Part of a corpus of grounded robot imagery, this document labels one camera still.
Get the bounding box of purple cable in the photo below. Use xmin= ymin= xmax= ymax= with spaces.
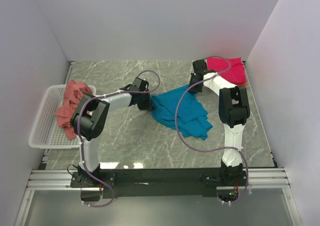
xmin=76 ymin=70 xmax=161 ymax=209
xmin=174 ymin=56 xmax=250 ymax=207

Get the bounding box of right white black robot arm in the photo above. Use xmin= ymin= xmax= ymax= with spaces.
xmin=189 ymin=59 xmax=250 ymax=186

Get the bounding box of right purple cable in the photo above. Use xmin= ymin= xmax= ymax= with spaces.
xmin=174 ymin=56 xmax=250 ymax=207

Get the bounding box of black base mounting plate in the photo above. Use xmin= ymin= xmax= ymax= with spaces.
xmin=70 ymin=165 xmax=247 ymax=202

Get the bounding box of white plastic basket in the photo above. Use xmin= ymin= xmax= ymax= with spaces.
xmin=28 ymin=84 xmax=97 ymax=150

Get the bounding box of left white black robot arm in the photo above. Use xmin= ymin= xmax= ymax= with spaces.
xmin=70 ymin=77 xmax=153 ymax=187

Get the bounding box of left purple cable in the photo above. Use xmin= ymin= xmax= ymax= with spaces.
xmin=76 ymin=70 xmax=161 ymax=209

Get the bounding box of folded pink t shirt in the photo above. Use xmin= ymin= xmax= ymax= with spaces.
xmin=207 ymin=57 xmax=246 ymax=85

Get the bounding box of blue t shirt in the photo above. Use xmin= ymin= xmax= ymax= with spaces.
xmin=151 ymin=85 xmax=213 ymax=140

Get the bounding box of salmon crumpled t shirt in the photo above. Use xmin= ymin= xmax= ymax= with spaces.
xmin=54 ymin=80 xmax=93 ymax=140

